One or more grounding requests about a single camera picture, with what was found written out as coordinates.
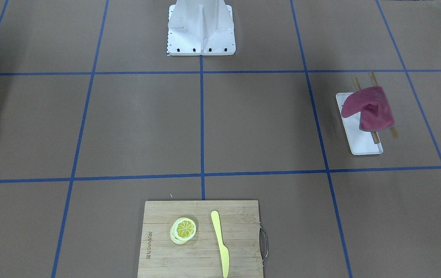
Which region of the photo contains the bamboo cutting board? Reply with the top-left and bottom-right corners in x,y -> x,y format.
137,200 -> 264,278

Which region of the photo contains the yellow lemon slice toy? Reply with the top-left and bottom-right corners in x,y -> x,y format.
170,217 -> 197,244

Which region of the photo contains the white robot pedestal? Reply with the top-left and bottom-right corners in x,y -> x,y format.
166,0 -> 237,56

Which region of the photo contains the yellow plastic knife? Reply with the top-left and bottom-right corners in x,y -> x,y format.
210,210 -> 230,278

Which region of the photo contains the red cleaning cloth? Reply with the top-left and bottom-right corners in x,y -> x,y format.
341,86 -> 395,132

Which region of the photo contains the wooden rack bar outer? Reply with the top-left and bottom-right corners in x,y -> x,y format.
369,71 -> 400,139

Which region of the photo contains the white rectangular tray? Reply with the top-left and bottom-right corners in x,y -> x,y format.
341,103 -> 383,156

